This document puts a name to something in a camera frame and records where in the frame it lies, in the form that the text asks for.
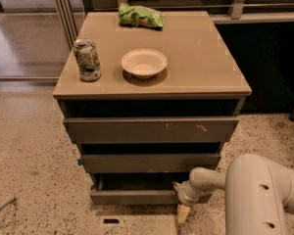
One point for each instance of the white paper bowl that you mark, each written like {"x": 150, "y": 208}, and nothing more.
{"x": 144, "y": 63}

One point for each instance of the metal window frame post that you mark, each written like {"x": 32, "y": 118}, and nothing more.
{"x": 66, "y": 16}

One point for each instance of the grey top drawer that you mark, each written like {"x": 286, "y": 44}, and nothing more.
{"x": 134, "y": 130}

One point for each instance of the grey drawer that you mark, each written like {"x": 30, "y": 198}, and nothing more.
{"x": 134, "y": 130}
{"x": 147, "y": 163}
{"x": 136, "y": 188}

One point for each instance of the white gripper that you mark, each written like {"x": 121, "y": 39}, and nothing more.
{"x": 185, "y": 196}

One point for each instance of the grey middle drawer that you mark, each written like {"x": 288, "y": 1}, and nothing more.
{"x": 147, "y": 163}

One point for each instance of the grey bottom drawer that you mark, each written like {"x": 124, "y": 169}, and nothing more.
{"x": 136, "y": 188}

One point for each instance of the crumpled drink can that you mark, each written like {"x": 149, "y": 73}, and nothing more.
{"x": 87, "y": 59}

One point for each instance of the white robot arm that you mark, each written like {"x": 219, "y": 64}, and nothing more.
{"x": 258, "y": 193}

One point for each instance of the green chip bag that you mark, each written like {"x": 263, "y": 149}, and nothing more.
{"x": 140, "y": 16}

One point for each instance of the grey drawer cabinet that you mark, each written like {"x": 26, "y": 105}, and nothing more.
{"x": 201, "y": 80}

